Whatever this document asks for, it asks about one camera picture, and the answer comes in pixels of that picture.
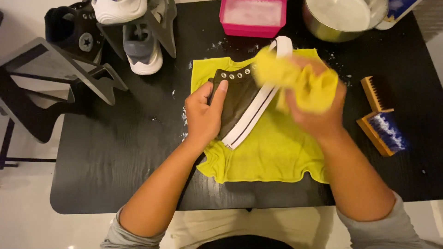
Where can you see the black high-top sneaker star patch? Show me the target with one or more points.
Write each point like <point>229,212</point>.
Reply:
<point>74,31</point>

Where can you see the person's right hand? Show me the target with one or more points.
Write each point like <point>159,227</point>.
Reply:
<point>316,114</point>

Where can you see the wooden brush blue white bristles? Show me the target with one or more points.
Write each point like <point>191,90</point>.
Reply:
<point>382,133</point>

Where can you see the steel bowl with white liquid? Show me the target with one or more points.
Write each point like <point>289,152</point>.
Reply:
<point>341,17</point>

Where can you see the white blue bottle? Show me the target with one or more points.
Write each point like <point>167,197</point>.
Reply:
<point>396,12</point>

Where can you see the grey shoe rack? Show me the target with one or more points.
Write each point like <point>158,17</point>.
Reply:
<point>69,69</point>

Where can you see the pink plastic container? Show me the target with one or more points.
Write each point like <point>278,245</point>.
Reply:
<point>253,17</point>

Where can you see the person's grey shirt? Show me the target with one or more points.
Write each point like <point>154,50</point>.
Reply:
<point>380,228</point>

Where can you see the person's left hand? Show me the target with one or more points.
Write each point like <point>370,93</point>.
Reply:
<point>202,116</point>

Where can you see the black high-top sneaker white sole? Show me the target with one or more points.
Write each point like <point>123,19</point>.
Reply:
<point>244,95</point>

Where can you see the wooden brush dark bristles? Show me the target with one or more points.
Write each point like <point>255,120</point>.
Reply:
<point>376,92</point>

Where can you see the person's beige trousers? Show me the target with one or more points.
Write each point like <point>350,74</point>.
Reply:
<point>249,226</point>

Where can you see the flat yellow microfiber cloth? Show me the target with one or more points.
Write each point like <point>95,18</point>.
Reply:
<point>270,148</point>

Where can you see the grey white sneaker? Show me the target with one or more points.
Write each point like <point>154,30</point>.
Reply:
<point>142,46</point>

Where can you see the person's right fingers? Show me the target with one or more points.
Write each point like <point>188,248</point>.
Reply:
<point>301,64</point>

